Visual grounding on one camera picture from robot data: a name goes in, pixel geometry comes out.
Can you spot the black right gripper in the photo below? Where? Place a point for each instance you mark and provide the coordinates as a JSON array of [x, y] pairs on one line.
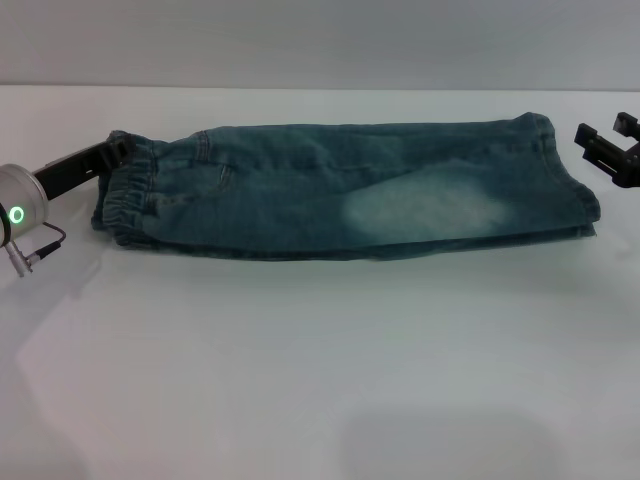
[[622, 167]]

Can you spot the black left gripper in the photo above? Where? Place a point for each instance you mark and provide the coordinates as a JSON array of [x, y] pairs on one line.
[[70, 170]]

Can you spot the blue denim shorts cartoon print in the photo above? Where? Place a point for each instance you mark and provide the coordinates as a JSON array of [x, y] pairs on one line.
[[325, 195]]

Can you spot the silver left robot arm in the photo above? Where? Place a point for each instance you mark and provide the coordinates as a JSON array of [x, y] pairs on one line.
[[22, 200]]

